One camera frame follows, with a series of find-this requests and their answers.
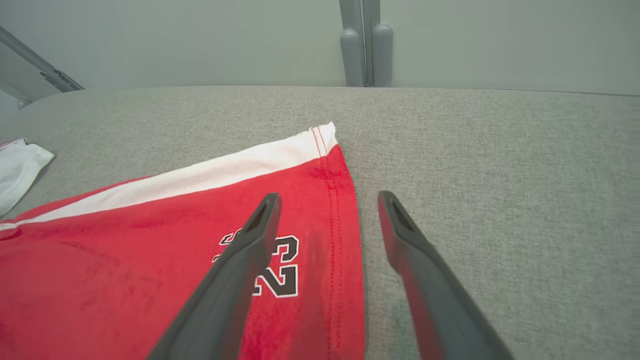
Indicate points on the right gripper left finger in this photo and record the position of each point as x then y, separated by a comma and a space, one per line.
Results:
225, 295

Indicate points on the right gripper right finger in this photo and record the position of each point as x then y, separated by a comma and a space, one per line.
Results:
435, 300

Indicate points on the red shorts with number 23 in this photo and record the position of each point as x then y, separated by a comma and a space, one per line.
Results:
125, 260

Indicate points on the red and white jersey shirt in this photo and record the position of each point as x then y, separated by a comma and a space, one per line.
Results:
17, 170

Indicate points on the grey fabric sofa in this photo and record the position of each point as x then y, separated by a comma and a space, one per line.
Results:
500, 200

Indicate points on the grey metal double post frame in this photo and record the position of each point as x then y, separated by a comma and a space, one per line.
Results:
365, 45

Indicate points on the grey metal frame with plates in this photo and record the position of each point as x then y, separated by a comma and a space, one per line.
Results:
45, 67

